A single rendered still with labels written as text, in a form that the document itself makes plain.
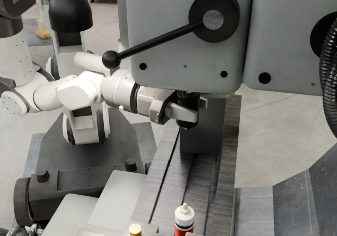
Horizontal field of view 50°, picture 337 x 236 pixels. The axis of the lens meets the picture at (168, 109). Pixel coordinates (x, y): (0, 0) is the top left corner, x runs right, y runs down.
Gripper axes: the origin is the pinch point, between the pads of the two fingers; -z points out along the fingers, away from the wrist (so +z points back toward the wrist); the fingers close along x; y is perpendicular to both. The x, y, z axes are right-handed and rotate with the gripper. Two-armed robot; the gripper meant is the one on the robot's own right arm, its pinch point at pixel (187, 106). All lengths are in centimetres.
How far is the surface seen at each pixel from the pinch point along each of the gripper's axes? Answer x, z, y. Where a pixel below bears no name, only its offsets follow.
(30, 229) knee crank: -3, 58, 68
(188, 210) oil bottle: -9.5, -5.1, 18.2
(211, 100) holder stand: 20.1, 1.9, 9.9
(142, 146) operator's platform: 74, 57, 83
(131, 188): 5.1, 18.9, 35.9
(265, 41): -8.4, -14.8, -19.7
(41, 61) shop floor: 193, 253, 125
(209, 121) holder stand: 20.0, 2.1, 16.4
